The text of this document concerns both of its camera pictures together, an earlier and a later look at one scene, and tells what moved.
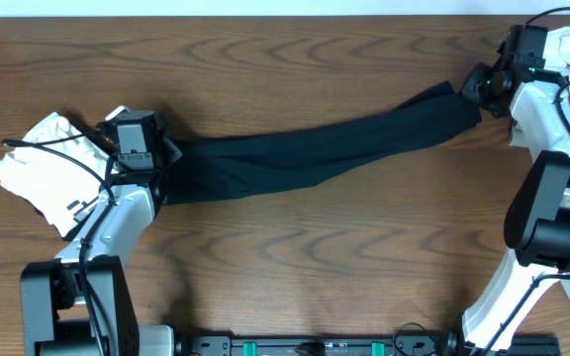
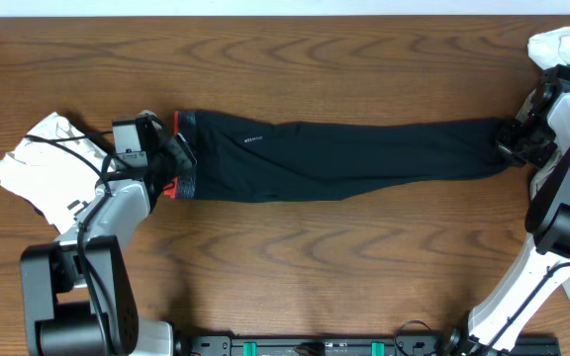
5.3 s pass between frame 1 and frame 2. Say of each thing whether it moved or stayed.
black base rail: stayed
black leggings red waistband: moved
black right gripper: moved
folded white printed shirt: stayed
